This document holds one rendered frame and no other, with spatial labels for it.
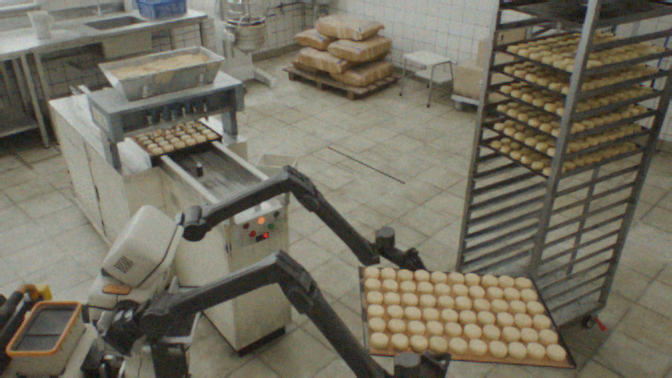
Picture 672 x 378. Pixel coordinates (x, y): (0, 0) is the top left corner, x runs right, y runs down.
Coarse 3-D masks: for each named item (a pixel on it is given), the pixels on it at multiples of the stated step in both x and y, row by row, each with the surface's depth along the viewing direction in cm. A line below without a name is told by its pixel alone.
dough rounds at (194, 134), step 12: (156, 132) 318; (168, 132) 313; (180, 132) 313; (192, 132) 314; (204, 132) 314; (144, 144) 301; (156, 144) 304; (168, 144) 301; (180, 144) 300; (192, 144) 303
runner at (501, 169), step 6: (510, 162) 290; (492, 168) 284; (498, 168) 287; (504, 168) 289; (510, 168) 290; (516, 168) 290; (474, 174) 280; (480, 174) 282; (486, 174) 284; (492, 174) 285; (498, 174) 285; (474, 180) 279; (480, 180) 280
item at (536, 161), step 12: (492, 144) 269; (504, 144) 271; (516, 144) 268; (624, 144) 268; (516, 156) 258; (528, 156) 257; (540, 156) 257; (588, 156) 257; (600, 156) 257; (540, 168) 249; (564, 168) 247
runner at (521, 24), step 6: (534, 18) 253; (540, 18) 255; (498, 24) 244; (504, 24) 246; (510, 24) 248; (516, 24) 250; (522, 24) 251; (528, 24) 253; (534, 24) 254; (540, 24) 254; (546, 24) 255; (498, 30) 245; (504, 30) 246; (510, 30) 246
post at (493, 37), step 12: (492, 12) 244; (492, 24) 245; (492, 36) 247; (492, 60) 252; (480, 96) 262; (480, 108) 264; (480, 120) 266; (480, 132) 269; (468, 180) 283; (468, 192) 285; (468, 204) 288; (468, 216) 292; (468, 228) 296; (456, 264) 309
